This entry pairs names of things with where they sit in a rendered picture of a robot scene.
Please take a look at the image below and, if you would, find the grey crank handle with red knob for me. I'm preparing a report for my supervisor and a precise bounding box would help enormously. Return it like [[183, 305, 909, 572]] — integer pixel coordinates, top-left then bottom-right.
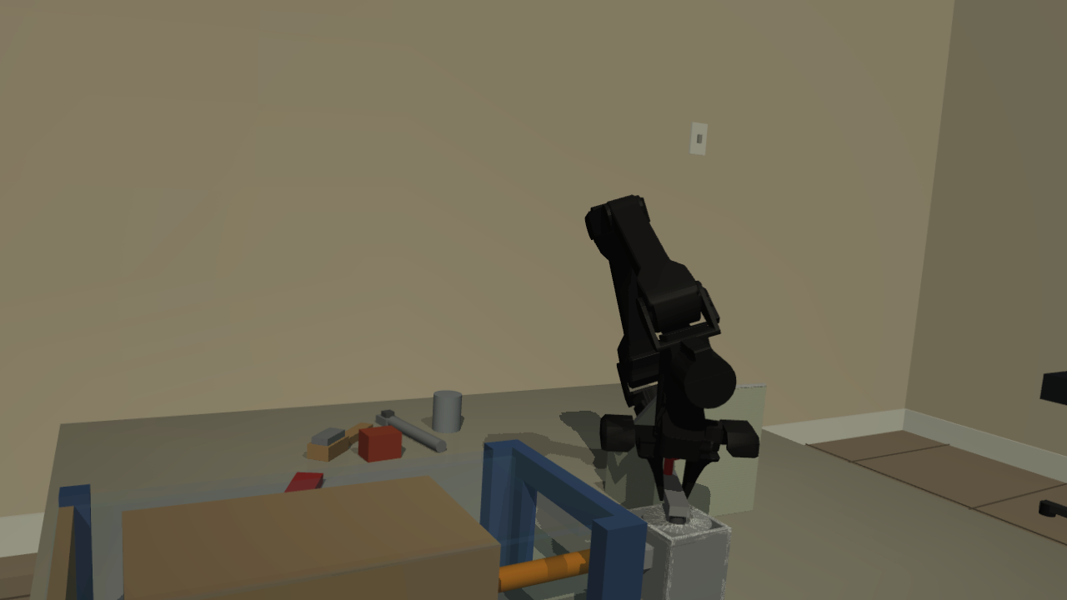
[[663, 457, 690, 525]]

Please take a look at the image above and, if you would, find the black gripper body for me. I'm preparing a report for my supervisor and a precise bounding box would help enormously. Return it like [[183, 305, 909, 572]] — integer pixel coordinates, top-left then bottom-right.
[[600, 379, 760, 458]]

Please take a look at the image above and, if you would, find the grey cylinder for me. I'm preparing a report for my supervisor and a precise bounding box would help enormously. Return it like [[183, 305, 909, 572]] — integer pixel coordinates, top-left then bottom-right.
[[432, 390, 462, 433]]

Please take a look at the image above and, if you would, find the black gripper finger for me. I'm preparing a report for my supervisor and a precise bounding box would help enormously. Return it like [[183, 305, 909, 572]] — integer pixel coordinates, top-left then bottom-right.
[[682, 452, 720, 499], [635, 441, 664, 501]]

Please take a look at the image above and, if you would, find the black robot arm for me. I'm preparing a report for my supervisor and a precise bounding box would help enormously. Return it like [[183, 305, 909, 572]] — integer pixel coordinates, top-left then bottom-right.
[[585, 194, 736, 462]]

